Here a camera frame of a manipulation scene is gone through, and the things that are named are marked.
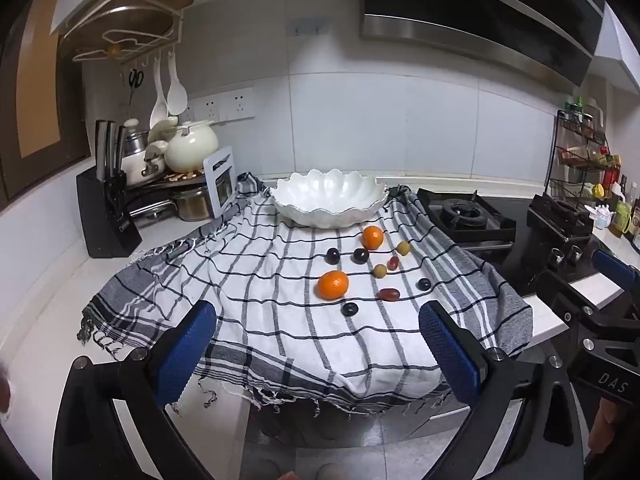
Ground black wire spice rack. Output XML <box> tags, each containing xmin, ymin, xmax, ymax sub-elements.
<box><xmin>545</xmin><ymin>107</ymin><xmax>624</xmax><ymax>202</ymax></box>

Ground brown wooden panel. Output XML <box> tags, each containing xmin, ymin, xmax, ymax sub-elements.
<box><xmin>0</xmin><ymin>0</ymin><xmax>92</xmax><ymax>202</ymax></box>

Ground steel pot lid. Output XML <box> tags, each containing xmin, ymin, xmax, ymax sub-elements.
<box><xmin>70</xmin><ymin>4</ymin><xmax>176</xmax><ymax>53</ymax></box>

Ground white rack frame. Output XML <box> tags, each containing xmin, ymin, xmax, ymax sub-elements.
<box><xmin>202</xmin><ymin>146</ymin><xmax>239</xmax><ymax>219</ymax></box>

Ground white pot with handles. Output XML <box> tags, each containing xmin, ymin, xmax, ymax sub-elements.
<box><xmin>124</xmin><ymin>152</ymin><xmax>169</xmax><ymax>186</ymax></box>

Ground white wall cabinet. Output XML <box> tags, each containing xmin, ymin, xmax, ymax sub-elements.
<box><xmin>594</xmin><ymin>2</ymin><xmax>640</xmax><ymax>92</ymax></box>

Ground steel stacked pot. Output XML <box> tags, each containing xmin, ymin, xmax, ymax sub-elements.
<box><xmin>120</xmin><ymin>119</ymin><xmax>152</xmax><ymax>158</ymax></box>

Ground black knife block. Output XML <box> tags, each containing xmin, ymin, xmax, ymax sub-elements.
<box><xmin>76</xmin><ymin>166</ymin><xmax>142</xmax><ymax>259</ymax></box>

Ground black white checked cloth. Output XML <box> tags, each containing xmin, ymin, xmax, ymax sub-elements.
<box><xmin>76</xmin><ymin>172</ymin><xmax>533</xmax><ymax>418</ymax></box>

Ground round white ceramic pot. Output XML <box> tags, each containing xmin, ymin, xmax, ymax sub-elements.
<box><xmin>165</xmin><ymin>120</ymin><xmax>221</xmax><ymax>173</ymax></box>

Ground gas stove burner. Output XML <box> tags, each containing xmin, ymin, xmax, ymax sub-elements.
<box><xmin>415</xmin><ymin>187</ymin><xmax>601</xmax><ymax>286</ymax></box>

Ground person's right hand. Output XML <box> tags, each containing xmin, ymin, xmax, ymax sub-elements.
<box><xmin>588</xmin><ymin>401</ymin><xmax>621</xmax><ymax>467</ymax></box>

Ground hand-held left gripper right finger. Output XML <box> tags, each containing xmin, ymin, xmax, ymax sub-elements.
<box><xmin>419</xmin><ymin>301</ymin><xmax>588</xmax><ymax>480</ymax></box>

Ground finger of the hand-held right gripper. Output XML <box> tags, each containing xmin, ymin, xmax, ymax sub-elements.
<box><xmin>592</xmin><ymin>249</ymin><xmax>640</xmax><ymax>306</ymax></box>
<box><xmin>536</xmin><ymin>269</ymin><xmax>640</xmax><ymax>347</ymax></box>

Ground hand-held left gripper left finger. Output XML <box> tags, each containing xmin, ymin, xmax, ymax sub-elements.
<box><xmin>51</xmin><ymin>300</ymin><xmax>219</xmax><ymax>480</ymax></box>

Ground black scissors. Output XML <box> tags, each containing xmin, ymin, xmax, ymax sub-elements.
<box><xmin>127</xmin><ymin>69</ymin><xmax>145</xmax><ymax>107</ymax></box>

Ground black range hood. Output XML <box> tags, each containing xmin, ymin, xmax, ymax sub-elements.
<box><xmin>359</xmin><ymin>0</ymin><xmax>608</xmax><ymax>88</ymax></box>

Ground black-handled knife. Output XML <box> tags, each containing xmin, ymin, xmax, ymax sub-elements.
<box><xmin>95</xmin><ymin>120</ymin><xmax>107</xmax><ymax>182</ymax></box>
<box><xmin>115</xmin><ymin>125</ymin><xmax>128</xmax><ymax>178</ymax></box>
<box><xmin>105</xmin><ymin>121</ymin><xmax>117</xmax><ymax>181</ymax></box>

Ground white hanging spoons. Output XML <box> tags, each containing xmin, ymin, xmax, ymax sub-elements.
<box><xmin>148</xmin><ymin>57</ymin><xmax>169</xmax><ymax>132</ymax></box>

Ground steel pan with lid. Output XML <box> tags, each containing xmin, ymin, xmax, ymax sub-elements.
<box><xmin>127</xmin><ymin>199</ymin><xmax>176</xmax><ymax>229</ymax></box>

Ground white scalloped bowl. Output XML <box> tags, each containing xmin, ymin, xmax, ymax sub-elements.
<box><xmin>270</xmin><ymin>169</ymin><xmax>388</xmax><ymax>228</ymax></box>

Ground white wall-mounted rack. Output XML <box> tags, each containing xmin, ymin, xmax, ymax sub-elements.
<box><xmin>60</xmin><ymin>0</ymin><xmax>196</xmax><ymax>64</ymax></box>

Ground white ladle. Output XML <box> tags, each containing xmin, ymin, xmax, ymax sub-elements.
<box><xmin>166</xmin><ymin>52</ymin><xmax>189</xmax><ymax>116</ymax></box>

